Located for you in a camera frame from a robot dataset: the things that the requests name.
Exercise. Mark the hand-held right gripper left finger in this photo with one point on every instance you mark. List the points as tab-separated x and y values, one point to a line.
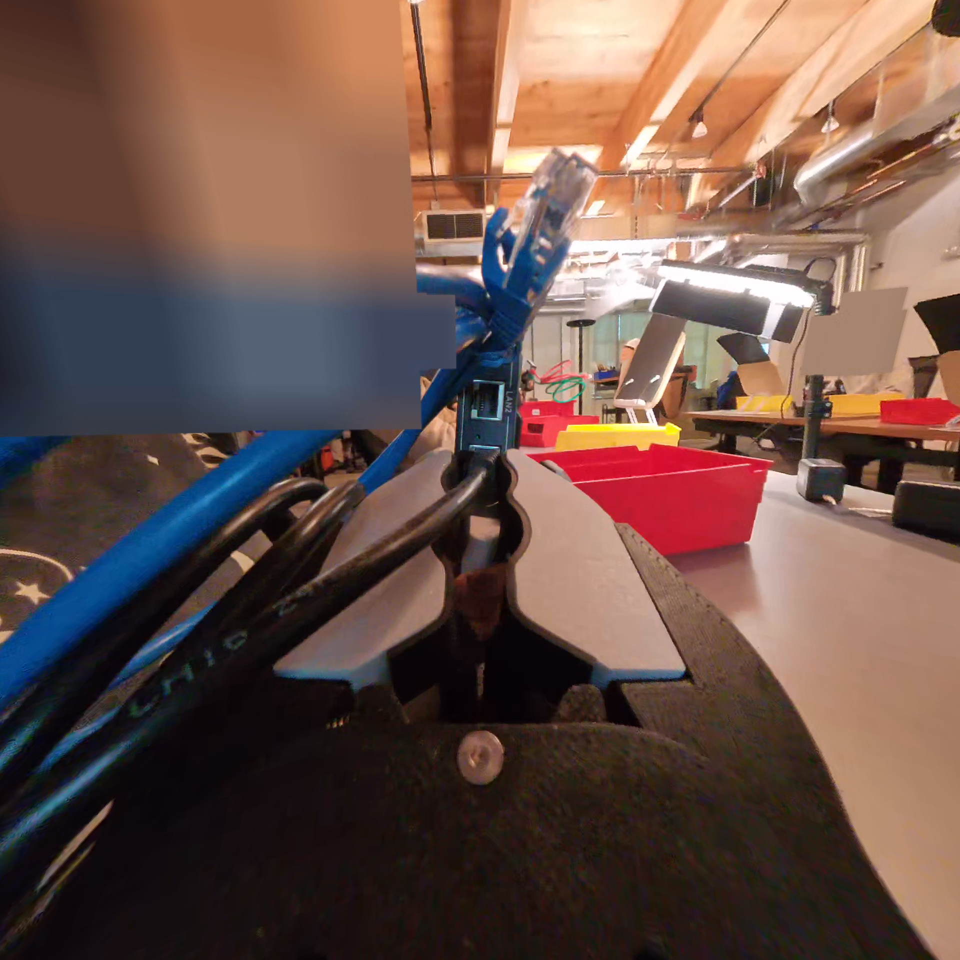
375	615

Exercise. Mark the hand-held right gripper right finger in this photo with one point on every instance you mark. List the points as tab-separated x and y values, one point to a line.
585	585

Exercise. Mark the black multi-port network device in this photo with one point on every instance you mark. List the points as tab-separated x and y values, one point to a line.
487	435

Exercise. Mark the large red plastic bin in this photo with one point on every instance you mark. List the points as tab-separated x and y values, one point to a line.
675	502

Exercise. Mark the yellow plastic bin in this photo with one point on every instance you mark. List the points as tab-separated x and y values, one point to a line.
615	436
862	405
765	403

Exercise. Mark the small red plastic bin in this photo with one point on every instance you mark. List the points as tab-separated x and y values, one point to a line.
544	431

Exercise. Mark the small black base block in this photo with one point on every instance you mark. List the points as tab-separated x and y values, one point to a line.
821	480

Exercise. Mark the black floor lamp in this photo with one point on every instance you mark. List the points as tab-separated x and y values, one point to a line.
582	324

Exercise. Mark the black light stand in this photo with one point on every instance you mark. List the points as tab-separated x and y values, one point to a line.
816	420

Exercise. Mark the led panel light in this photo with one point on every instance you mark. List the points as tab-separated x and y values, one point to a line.
720	307

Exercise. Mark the long wooden desk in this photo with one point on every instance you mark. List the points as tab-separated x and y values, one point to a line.
862	427

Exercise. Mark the person's dark printed shirt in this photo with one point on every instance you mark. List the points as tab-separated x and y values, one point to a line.
45	510

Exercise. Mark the large black base block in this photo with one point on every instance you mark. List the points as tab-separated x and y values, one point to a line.
930	506

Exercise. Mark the grey flat panel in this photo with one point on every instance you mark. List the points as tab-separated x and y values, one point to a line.
855	330

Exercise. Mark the shallow red plastic bin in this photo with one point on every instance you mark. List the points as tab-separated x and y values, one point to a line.
919	411

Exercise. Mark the white air vent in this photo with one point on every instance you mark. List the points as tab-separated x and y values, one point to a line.
454	225

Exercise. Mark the cardboard panel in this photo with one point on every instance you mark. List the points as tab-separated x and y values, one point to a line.
949	379

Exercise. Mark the black panel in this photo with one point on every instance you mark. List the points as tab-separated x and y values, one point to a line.
941	322

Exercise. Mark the silver ventilation duct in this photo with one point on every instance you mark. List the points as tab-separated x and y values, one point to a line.
832	161

